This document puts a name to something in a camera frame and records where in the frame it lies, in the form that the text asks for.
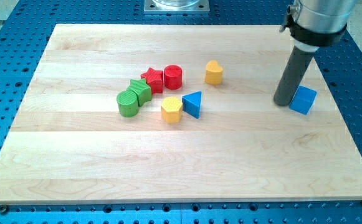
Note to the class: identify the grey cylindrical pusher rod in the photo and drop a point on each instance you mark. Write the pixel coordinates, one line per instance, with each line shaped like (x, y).
(292, 76)

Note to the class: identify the blue cube block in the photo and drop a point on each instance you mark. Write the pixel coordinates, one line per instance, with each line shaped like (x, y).
(303, 100)

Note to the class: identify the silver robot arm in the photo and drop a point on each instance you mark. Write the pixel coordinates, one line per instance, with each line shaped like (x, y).
(312, 24)

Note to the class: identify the yellow heart block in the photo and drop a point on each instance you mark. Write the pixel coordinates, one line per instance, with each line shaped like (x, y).
(214, 73)

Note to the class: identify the blue triangle block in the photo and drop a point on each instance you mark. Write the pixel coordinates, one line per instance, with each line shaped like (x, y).
(192, 103)

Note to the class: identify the red cylinder block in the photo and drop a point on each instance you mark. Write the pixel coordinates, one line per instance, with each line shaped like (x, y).
(173, 77)

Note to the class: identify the yellow hexagon block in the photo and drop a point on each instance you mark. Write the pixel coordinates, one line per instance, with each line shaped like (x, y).
(171, 110)

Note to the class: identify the red star block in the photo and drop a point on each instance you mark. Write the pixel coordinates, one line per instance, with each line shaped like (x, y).
(154, 78)

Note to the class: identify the green star block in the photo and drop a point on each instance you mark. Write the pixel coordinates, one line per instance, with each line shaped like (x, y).
(141, 89)

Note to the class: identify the green cylinder block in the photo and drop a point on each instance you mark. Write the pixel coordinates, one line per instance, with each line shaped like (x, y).
(127, 103)

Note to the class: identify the light wooden board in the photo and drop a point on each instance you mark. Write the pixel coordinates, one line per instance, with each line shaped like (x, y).
(69, 144)

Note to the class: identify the blue perforated metal base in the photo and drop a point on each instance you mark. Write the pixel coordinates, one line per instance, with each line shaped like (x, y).
(24, 35)

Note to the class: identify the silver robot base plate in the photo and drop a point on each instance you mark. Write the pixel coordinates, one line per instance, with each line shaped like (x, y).
(175, 6)

